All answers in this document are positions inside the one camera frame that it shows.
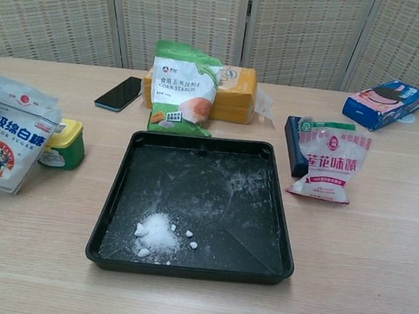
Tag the white sugar bag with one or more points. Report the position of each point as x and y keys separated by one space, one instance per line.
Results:
x=9 y=132

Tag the yellow lid green container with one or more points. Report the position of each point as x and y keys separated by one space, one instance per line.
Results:
x=68 y=146

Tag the black square plastic tray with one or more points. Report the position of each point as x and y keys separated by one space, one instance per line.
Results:
x=227 y=204

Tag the pink-white seasoning bag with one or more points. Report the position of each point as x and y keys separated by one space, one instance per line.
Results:
x=328 y=166

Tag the woven folding screen panel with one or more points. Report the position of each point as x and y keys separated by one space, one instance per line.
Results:
x=45 y=8
x=304 y=36
x=180 y=11
x=413 y=39

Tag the black smartphone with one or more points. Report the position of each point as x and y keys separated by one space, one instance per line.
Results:
x=118 y=93

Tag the green white corn starch bag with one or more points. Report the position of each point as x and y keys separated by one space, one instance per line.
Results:
x=181 y=83

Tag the white sugar pile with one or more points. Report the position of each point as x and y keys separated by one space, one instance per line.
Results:
x=158 y=234

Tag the yellow tissue pack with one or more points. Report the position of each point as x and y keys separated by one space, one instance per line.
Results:
x=236 y=96

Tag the dark blue small box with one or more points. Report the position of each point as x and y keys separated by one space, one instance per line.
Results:
x=292 y=147

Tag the blue cookie box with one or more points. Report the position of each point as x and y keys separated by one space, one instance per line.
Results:
x=380 y=103

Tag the white round disc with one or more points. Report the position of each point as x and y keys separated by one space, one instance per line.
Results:
x=408 y=119

